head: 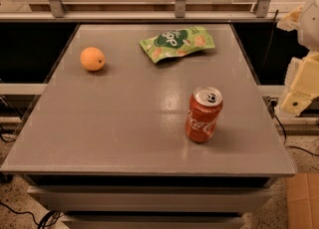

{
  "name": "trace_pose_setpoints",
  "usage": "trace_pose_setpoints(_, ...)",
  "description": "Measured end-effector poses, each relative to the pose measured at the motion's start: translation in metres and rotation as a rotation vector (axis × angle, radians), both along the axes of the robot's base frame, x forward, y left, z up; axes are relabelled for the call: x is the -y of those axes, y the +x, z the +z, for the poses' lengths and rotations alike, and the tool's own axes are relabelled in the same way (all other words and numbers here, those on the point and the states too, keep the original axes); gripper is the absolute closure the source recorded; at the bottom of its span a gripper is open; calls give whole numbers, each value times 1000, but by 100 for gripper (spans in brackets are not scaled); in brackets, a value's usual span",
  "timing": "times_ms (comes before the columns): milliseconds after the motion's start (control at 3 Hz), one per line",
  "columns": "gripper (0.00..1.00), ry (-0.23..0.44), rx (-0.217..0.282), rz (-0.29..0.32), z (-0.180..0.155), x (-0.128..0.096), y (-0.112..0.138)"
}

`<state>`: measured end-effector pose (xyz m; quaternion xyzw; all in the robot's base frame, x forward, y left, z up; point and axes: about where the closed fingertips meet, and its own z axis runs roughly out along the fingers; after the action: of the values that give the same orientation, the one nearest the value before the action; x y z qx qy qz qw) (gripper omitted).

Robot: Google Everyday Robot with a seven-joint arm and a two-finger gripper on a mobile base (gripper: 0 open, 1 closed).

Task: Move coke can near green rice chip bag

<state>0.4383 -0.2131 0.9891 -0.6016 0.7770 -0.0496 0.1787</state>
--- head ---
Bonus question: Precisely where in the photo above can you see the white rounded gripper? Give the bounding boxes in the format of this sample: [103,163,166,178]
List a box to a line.
[277,0,319,115]

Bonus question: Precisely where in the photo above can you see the black cable right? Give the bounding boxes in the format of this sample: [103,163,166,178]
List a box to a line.
[261,9,319,158]

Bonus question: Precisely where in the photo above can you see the orange fruit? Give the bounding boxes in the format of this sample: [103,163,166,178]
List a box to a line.
[80,47,106,72]

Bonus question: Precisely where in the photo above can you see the green rice chip bag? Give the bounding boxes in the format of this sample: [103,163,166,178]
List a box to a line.
[139,26,215,64]

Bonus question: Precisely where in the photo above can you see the cardboard box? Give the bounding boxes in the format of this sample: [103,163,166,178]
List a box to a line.
[286,173,319,229]

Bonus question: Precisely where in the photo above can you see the lower grey cabinet drawer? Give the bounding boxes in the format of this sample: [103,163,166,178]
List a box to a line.
[62,215,244,229]

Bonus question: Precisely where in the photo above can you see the black floor cable left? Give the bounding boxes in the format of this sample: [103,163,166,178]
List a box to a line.
[0,200,64,229]

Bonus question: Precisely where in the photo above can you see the grey cabinet drawer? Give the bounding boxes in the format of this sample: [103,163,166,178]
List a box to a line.
[28,186,272,213]
[62,215,244,229]

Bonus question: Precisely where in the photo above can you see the red coke can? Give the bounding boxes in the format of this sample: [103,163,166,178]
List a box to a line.
[185,87,223,143]

